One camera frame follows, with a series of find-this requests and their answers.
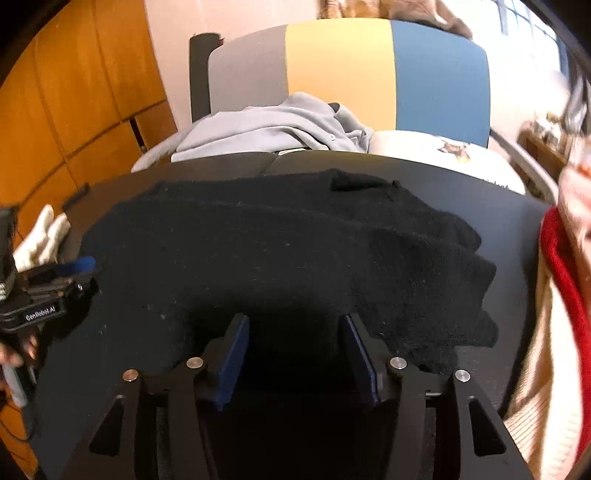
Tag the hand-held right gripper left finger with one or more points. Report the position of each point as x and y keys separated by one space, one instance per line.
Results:
x=233 y=364

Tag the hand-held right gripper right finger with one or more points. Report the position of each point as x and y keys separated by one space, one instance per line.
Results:
x=362 y=364

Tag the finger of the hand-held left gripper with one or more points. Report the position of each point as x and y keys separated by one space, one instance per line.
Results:
x=78 y=266

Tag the black knitted sweater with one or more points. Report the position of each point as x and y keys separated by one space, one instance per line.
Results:
x=277 y=249

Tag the hanging light clothes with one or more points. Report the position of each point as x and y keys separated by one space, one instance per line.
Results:
x=579 y=110

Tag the person's left hand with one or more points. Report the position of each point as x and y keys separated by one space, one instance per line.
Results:
x=14 y=353

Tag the white knitted cloth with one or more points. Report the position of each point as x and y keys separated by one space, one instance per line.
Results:
x=39 y=240

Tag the cream knitted sweater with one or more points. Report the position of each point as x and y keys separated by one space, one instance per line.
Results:
x=545 y=392

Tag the red ribbed sweater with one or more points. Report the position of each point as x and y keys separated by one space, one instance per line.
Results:
x=554 y=258

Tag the white printed pillow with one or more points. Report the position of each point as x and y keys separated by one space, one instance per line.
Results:
x=415 y=147

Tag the black headboard side panel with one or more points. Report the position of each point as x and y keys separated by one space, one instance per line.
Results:
x=201 y=78

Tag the light grey garment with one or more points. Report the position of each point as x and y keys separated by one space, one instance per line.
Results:
x=258 y=129

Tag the cluttered wooden shelf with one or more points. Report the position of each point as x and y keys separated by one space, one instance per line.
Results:
x=545 y=152

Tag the grey yellow blue headboard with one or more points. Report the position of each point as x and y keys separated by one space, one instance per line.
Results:
x=337 y=69

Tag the group of small containers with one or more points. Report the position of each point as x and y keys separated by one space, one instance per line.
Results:
x=554 y=129

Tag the beige patterned curtain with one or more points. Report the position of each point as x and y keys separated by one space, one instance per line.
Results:
x=415 y=11

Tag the window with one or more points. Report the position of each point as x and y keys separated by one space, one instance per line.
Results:
x=531 y=23

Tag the grey metal bed rail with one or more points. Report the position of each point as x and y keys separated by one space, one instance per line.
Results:
x=521 y=159

